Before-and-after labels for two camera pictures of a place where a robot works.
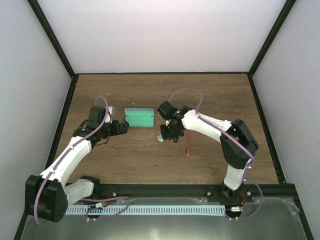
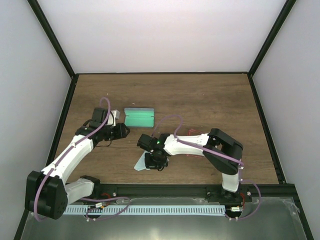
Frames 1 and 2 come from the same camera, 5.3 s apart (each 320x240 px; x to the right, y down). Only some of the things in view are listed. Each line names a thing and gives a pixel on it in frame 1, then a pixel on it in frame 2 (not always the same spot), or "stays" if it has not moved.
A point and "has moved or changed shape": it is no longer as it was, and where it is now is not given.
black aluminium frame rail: [100, 191] stays
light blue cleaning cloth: [160, 138] has moved or changed shape
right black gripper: [166, 136] → [149, 164]
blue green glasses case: [139, 117] stays
